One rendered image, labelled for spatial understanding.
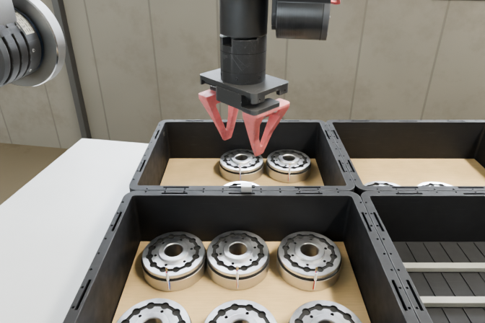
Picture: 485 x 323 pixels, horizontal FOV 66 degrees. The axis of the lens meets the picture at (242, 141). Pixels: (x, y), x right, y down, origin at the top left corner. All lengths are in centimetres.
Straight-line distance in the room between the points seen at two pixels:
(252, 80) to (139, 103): 212
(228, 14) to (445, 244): 56
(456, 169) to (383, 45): 131
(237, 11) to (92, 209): 75
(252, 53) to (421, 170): 64
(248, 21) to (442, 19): 189
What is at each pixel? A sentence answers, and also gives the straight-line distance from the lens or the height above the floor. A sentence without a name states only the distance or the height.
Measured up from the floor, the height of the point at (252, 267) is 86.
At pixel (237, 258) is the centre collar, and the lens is 62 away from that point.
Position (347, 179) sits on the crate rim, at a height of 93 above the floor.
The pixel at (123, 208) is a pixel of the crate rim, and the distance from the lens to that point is 64.
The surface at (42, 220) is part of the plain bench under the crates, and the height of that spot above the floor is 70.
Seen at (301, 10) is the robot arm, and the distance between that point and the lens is 43.
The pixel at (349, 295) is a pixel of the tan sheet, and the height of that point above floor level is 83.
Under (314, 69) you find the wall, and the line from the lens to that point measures 224.
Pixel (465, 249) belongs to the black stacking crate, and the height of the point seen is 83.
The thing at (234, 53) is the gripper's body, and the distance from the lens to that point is 45.
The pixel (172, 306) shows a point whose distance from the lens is 57.
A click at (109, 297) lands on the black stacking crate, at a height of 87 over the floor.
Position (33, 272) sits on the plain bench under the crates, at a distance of 93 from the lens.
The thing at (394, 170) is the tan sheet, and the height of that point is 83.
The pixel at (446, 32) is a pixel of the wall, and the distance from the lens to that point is 230.
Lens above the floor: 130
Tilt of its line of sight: 27 degrees down
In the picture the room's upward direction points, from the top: straight up
